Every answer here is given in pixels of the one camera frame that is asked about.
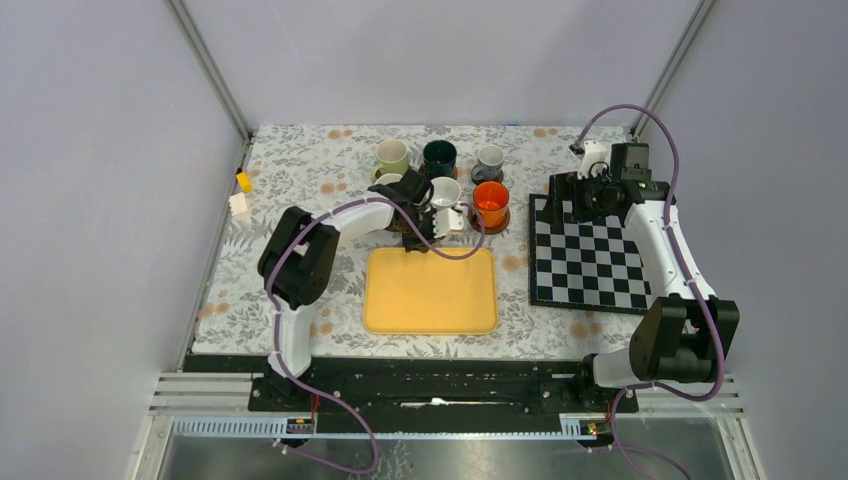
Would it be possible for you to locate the brown wooden coaster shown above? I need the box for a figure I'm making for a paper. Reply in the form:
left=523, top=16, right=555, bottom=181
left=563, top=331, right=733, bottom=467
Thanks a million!
left=466, top=207, right=511, bottom=235

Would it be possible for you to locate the pink white mug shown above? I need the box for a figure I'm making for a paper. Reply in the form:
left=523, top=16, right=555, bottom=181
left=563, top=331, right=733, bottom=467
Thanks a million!
left=374, top=173, right=403, bottom=185

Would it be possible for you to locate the grey mug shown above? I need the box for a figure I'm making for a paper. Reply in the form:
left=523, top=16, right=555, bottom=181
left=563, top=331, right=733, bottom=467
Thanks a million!
left=471, top=145, right=505, bottom=185

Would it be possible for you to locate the white pink block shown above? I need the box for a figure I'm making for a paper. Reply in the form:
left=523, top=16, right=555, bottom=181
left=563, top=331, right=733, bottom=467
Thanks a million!
left=228, top=192, right=250, bottom=217

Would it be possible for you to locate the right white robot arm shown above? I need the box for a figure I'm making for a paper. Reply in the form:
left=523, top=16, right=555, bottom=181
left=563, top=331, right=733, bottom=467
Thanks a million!
left=542, top=141, right=739, bottom=412

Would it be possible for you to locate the dark green mug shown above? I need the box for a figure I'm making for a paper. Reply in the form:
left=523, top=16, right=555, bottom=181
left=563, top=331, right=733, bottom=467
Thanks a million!
left=419, top=139, right=457, bottom=179

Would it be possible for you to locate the light green mug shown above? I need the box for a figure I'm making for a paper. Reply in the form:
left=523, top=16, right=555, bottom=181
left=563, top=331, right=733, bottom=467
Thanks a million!
left=372, top=139, right=410, bottom=179

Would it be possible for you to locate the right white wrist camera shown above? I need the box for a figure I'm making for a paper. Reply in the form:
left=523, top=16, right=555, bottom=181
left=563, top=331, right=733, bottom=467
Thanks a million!
left=570, top=140, right=609, bottom=180

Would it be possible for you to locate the yellow block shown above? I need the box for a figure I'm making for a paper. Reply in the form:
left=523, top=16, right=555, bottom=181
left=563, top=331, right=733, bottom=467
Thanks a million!
left=236, top=170, right=253, bottom=194

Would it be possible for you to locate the black white checkerboard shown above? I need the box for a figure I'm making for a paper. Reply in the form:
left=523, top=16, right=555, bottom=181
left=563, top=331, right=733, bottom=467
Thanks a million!
left=528, top=194, right=653, bottom=315

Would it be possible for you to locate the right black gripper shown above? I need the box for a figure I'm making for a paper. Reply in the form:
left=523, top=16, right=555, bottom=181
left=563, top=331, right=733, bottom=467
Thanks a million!
left=538, top=169, right=617, bottom=228

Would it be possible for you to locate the yellow tray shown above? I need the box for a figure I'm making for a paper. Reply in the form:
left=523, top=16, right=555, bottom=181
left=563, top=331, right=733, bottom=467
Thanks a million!
left=363, top=248, right=499, bottom=335

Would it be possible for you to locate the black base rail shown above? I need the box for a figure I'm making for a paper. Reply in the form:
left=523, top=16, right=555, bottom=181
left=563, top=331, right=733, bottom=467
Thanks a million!
left=183, top=355, right=638, bottom=435

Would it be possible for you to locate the orange mug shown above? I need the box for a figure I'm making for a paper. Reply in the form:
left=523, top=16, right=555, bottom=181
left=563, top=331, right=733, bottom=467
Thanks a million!
left=472, top=181, right=510, bottom=226

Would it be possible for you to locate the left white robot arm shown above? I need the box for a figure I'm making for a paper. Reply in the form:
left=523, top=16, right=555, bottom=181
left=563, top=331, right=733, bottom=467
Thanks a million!
left=257, top=173, right=464, bottom=411

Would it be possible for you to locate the floral tablecloth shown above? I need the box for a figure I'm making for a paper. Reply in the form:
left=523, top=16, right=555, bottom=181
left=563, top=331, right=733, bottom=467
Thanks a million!
left=191, top=125, right=640, bottom=360

